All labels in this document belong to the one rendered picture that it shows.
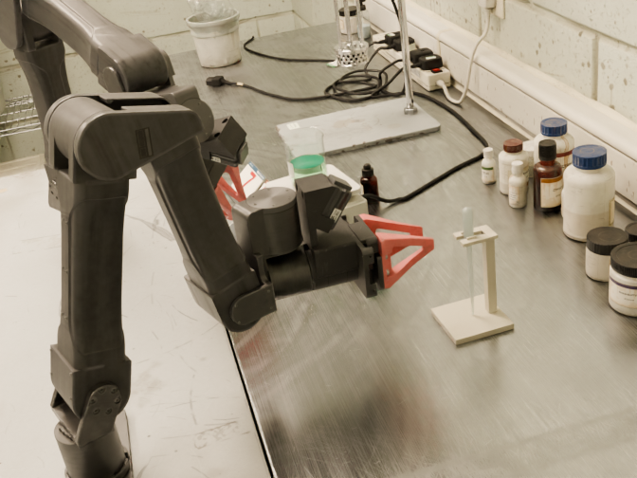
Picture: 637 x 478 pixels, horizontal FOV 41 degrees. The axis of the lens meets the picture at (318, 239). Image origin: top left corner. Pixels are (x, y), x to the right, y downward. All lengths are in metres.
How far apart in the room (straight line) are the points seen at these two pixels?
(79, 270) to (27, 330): 0.46
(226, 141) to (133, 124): 0.32
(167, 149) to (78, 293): 0.17
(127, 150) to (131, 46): 0.37
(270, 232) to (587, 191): 0.50
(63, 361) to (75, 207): 0.17
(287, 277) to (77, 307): 0.24
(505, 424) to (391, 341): 0.21
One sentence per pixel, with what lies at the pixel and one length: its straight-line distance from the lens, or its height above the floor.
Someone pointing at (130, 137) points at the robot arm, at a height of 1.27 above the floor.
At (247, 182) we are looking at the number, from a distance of 1.55.
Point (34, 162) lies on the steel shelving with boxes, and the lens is 3.67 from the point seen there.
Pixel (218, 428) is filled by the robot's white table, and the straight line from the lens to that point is 1.02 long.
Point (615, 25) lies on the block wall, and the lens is 1.42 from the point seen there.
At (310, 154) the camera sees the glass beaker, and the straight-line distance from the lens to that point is 1.29.
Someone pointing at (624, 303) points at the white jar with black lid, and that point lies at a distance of 1.14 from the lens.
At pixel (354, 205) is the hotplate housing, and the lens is 1.31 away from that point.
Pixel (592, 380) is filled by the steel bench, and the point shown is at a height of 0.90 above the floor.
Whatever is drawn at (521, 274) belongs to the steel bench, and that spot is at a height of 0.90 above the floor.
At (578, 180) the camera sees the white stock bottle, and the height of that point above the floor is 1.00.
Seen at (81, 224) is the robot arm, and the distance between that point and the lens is 0.84.
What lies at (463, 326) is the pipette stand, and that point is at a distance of 1.11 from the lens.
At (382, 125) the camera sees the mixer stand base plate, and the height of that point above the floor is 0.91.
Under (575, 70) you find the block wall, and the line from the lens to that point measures 1.55.
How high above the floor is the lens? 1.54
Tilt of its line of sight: 28 degrees down
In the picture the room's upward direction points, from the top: 9 degrees counter-clockwise
